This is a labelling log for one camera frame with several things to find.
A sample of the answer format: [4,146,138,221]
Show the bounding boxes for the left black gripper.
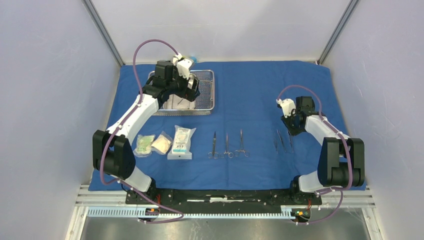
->
[166,66,200,102]

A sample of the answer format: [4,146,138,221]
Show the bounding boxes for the metal mesh tray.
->
[154,69,215,116]

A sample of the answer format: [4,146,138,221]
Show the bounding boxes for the steel toothed tissue forceps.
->
[276,129,287,153]

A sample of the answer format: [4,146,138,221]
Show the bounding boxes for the blue surgical wrap cloth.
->
[88,60,367,192]

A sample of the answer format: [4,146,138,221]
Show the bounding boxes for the steel hemostat forceps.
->
[234,129,250,157]

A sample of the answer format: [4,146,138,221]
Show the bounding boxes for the white sterile packet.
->
[167,125,196,160]

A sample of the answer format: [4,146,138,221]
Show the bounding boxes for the beige gauze packet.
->
[151,131,173,155]

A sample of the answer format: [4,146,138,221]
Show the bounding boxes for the steel surgical scissors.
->
[207,132,219,159]

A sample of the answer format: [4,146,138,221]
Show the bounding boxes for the steel ring-handled forceps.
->
[220,134,234,159]

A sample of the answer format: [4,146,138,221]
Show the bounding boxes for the green sterile packet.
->
[133,134,155,158]

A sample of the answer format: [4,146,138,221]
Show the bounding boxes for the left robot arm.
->
[92,58,200,204]

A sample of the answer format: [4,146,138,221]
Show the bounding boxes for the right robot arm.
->
[276,96,365,204]

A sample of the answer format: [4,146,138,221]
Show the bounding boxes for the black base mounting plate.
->
[125,188,323,216]

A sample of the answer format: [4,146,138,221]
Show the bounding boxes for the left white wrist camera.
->
[172,55,195,80]

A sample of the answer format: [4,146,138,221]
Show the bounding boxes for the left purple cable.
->
[99,39,185,225]

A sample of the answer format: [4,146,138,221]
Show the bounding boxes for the slotted cable duct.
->
[86,206,295,220]

